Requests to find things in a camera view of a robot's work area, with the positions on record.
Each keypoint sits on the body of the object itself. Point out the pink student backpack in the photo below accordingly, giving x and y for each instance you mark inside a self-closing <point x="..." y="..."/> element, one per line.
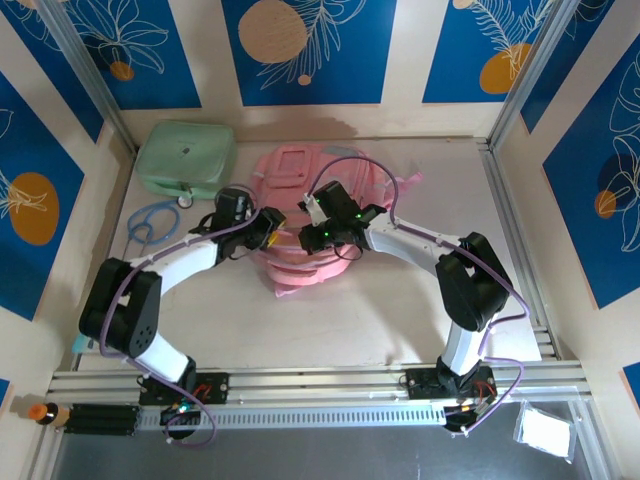
<point x="295" y="280"/>

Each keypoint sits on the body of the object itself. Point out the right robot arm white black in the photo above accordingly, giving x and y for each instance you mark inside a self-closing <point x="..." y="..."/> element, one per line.
<point x="400" y="240"/>

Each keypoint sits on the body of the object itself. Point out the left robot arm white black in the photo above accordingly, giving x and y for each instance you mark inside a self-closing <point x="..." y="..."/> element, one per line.
<point x="190" y="255"/>

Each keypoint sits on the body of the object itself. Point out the light blue tissue pack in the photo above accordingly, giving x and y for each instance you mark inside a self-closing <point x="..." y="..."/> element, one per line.
<point x="80" y="345"/>

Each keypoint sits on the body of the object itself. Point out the clear plastic bag white contents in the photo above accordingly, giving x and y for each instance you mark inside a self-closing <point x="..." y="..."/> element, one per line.
<point x="545" y="432"/>

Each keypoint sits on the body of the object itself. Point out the blue stethoscope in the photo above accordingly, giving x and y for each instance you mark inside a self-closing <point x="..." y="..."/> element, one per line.
<point x="185" y="201"/>

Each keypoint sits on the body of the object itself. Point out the mint green zip pouch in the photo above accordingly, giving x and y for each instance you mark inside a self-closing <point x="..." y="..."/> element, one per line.
<point x="185" y="155"/>

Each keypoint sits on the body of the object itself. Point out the small bottle orange cap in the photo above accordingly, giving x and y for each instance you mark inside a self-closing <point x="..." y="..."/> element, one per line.
<point x="50" y="414"/>

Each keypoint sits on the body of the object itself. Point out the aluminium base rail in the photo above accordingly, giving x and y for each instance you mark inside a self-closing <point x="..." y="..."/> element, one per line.
<point x="320" y="380"/>

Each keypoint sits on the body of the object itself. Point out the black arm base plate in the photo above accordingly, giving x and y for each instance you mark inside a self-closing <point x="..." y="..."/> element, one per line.
<point x="420" y="385"/>
<point x="215" y="387"/>

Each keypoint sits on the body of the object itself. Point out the aluminium side rail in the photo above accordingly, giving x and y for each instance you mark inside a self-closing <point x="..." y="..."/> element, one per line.
<point x="495" y="170"/>

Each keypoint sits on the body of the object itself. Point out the aluminium frame post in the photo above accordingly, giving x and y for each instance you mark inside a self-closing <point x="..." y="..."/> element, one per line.
<point x="529" y="75"/>
<point x="92" y="75"/>

